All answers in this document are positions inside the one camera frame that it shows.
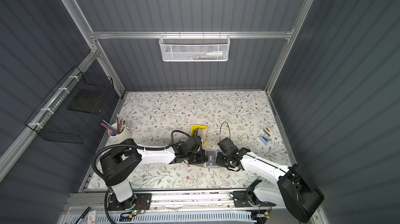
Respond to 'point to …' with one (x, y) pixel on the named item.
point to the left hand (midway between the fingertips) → (210, 160)
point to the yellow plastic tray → (194, 131)
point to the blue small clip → (264, 139)
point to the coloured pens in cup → (120, 125)
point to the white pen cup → (124, 135)
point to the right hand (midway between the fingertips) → (219, 162)
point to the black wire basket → (63, 114)
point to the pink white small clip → (268, 131)
